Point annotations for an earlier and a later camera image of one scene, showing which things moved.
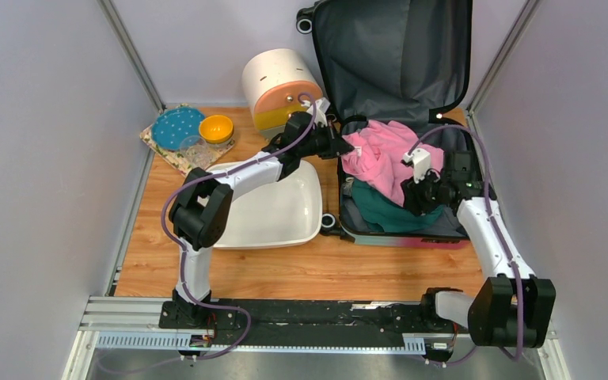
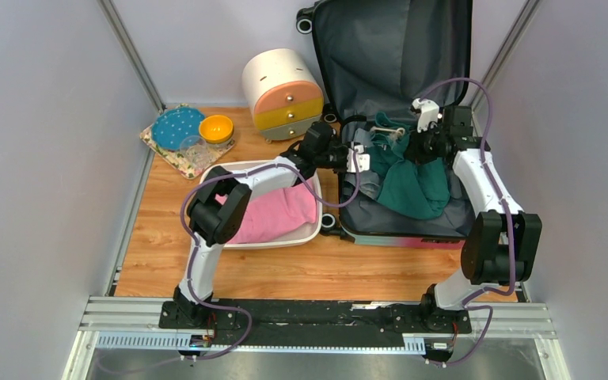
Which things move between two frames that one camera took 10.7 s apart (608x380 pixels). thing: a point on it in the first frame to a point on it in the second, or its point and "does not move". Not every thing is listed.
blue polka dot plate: [174, 124] does not move
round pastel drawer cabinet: [275, 79] does not move
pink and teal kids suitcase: [393, 74] does not move
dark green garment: [389, 214] to [416, 190]
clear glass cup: [196, 150] does not move
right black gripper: [412, 199] to [414, 153]
